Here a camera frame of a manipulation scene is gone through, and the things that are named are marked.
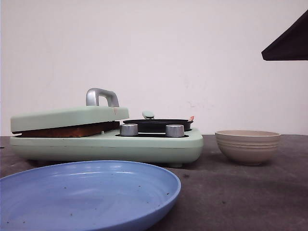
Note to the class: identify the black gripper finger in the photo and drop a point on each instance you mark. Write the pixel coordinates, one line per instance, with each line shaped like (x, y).
(291, 45)

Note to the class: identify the beige ribbed bowl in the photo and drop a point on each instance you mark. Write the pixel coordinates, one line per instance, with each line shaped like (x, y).
(247, 146)

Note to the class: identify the white bread slice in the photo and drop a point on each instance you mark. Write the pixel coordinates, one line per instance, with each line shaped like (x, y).
(71, 131)

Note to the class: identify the mint green breakfast maker base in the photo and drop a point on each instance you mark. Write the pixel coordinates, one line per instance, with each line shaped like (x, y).
(147, 148)

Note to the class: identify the right silver control knob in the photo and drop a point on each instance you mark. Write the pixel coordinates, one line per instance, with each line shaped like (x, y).
(175, 131)

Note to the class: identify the silver control knob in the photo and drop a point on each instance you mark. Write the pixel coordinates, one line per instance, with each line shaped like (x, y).
(128, 130)
(175, 131)

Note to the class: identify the black round frying pan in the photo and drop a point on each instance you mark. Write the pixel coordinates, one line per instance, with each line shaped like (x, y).
(150, 124)

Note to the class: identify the left silver control knob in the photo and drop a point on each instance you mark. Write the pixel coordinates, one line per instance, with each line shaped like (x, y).
(128, 130)

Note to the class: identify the blue plastic plate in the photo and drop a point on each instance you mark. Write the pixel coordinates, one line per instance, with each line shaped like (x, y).
(87, 196)

